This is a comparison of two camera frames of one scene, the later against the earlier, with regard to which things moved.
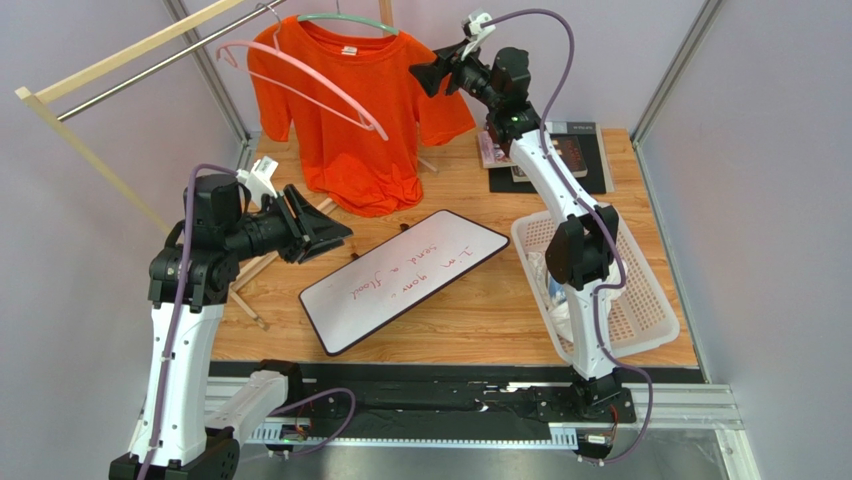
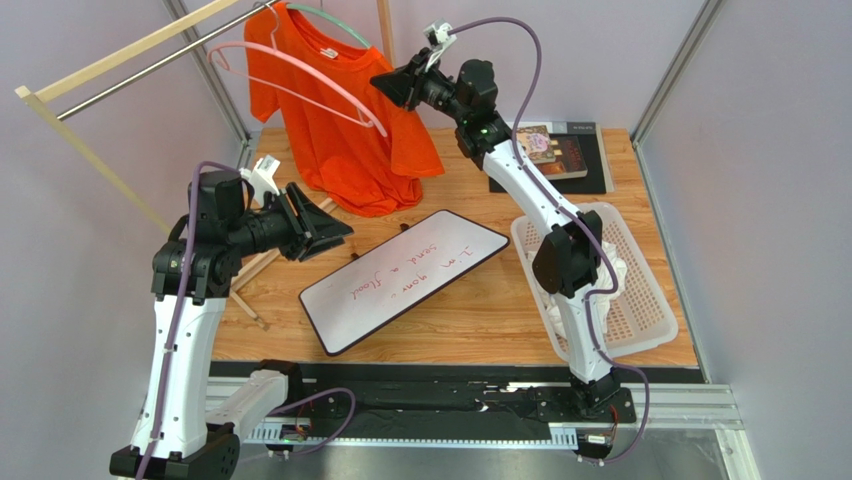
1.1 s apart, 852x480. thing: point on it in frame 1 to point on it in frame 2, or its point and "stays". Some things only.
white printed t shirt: x=554 y=293 stays
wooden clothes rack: x=36 y=93 stays
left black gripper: x=310 y=233 stays
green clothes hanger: x=339 y=17 to x=331 y=18
